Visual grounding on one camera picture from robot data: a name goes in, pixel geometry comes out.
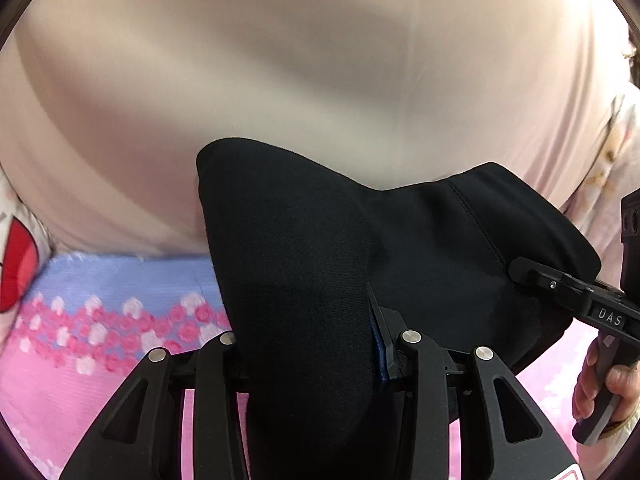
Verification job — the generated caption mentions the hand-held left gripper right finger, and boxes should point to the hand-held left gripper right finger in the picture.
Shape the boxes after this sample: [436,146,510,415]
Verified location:
[367,282,563,480]

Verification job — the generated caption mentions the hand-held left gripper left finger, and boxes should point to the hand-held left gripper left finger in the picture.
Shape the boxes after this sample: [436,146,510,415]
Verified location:
[59,331,251,480]

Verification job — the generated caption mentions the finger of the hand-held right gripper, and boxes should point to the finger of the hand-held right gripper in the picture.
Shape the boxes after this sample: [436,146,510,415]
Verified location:
[507,256,626,335]

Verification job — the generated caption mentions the black pants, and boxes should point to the black pants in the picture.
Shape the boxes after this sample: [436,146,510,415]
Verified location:
[196,136,602,480]

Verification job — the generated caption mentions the person's right hand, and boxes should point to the person's right hand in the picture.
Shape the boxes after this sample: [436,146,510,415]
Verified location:
[572,342,640,431]

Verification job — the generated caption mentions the pale floral blanket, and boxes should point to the pale floral blanket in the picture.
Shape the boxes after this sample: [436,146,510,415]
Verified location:
[560,25,640,311]

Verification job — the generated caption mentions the pink floral bed sheet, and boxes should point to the pink floral bed sheet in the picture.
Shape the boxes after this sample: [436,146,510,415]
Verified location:
[0,252,640,480]

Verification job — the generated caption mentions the white cartoon pillow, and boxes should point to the white cartoon pillow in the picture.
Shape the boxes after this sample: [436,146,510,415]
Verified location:
[0,167,53,331]

